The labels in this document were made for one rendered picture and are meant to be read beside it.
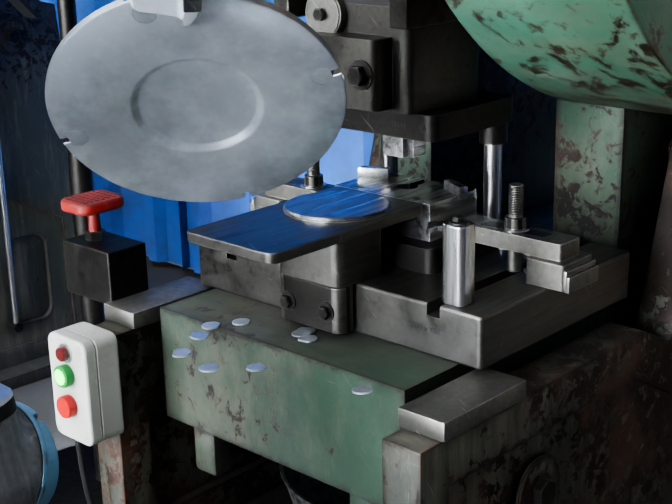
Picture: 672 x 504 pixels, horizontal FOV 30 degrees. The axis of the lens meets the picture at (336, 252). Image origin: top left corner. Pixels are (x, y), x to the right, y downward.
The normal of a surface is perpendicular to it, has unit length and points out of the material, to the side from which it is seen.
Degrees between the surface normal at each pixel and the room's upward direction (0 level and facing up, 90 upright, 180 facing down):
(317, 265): 90
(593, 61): 142
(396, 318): 90
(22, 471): 74
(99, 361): 90
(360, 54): 90
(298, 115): 125
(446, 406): 0
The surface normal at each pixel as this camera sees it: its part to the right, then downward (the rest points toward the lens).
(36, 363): -0.02, -0.95
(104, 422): 0.73, 0.19
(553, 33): -0.43, 0.88
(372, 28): -0.68, 0.23
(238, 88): 0.05, 0.79
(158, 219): 0.18, 0.29
